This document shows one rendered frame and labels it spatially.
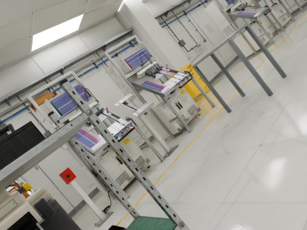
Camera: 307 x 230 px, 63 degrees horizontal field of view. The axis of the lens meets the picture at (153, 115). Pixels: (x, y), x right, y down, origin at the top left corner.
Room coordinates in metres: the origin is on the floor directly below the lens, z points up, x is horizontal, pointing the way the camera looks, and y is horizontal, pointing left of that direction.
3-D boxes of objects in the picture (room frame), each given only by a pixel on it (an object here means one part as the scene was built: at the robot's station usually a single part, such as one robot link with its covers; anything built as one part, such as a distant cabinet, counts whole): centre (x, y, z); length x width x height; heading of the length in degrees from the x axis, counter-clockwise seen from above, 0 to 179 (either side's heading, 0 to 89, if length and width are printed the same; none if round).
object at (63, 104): (3.81, 0.82, 1.52); 0.51 x 0.13 x 0.27; 123
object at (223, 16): (6.60, -3.25, 0.95); 1.36 x 0.82 x 1.90; 33
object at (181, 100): (4.52, -0.39, 0.65); 1.01 x 0.73 x 1.29; 33
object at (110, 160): (3.87, 0.94, 0.31); 0.70 x 0.65 x 0.62; 123
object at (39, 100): (4.00, 1.08, 1.82); 0.68 x 0.30 x 0.20; 123
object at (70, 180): (3.09, 1.29, 0.39); 0.24 x 0.24 x 0.78; 33
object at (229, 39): (3.16, -1.17, 0.40); 0.70 x 0.45 x 0.80; 31
